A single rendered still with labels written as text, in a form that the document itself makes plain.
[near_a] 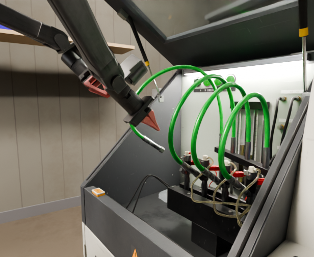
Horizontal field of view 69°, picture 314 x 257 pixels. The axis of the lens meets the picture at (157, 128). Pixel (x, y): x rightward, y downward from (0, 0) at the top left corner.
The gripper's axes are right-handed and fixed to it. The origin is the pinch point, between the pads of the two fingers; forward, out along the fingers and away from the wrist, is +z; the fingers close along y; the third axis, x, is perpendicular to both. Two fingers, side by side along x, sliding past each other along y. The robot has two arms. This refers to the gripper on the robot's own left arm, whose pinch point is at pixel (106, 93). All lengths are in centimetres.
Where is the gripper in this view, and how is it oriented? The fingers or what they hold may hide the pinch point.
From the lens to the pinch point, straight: 83.2
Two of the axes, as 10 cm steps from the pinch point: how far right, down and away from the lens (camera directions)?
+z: 7.1, 7.0, -0.1
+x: -7.0, 7.0, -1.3
